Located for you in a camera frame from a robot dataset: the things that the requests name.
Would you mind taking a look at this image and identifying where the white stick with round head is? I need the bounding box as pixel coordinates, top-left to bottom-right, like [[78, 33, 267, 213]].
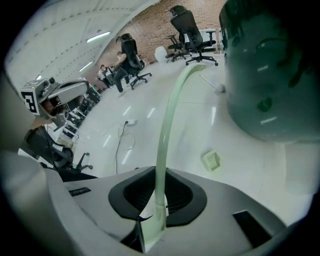
[[199, 74, 226, 95]]

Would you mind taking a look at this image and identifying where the person's grey shirt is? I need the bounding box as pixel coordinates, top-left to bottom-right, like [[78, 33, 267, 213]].
[[0, 71, 55, 256]]

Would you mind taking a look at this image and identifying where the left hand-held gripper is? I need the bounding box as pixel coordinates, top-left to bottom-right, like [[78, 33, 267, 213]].
[[19, 76, 91, 133]]

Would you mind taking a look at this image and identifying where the white coiled cable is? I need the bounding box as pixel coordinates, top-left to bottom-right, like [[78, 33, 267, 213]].
[[117, 124, 137, 151]]

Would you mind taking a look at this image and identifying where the pale green flexible strip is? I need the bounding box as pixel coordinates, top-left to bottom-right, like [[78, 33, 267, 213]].
[[143, 62, 208, 250]]

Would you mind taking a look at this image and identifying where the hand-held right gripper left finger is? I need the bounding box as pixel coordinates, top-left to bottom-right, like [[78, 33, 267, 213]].
[[108, 165, 158, 221]]

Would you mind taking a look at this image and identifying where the long ceiling light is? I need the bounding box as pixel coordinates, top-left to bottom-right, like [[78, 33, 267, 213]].
[[85, 30, 111, 44], [79, 60, 94, 73]]

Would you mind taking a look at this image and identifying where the oval dark-sided bathtub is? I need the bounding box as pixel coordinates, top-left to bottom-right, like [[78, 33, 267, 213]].
[[218, 0, 320, 145]]

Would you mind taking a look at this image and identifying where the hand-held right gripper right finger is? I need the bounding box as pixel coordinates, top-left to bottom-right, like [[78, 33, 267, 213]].
[[165, 168, 209, 228]]

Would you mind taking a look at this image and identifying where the white rounded bin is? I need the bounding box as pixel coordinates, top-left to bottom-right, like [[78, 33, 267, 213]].
[[154, 46, 168, 64]]

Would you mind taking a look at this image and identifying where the row of white desks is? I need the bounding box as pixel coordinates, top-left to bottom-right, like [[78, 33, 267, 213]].
[[61, 86, 102, 141]]

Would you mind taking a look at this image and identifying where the small pale green square holder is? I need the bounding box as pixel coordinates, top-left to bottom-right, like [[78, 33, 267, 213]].
[[200, 149, 224, 173]]

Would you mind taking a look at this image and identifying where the black power cable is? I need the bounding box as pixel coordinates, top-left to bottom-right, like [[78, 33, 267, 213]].
[[115, 121, 130, 175]]

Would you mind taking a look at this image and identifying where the black office chair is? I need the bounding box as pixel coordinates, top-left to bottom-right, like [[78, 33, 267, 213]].
[[169, 4, 219, 67], [165, 34, 194, 63], [116, 33, 153, 91], [23, 126, 94, 178]]

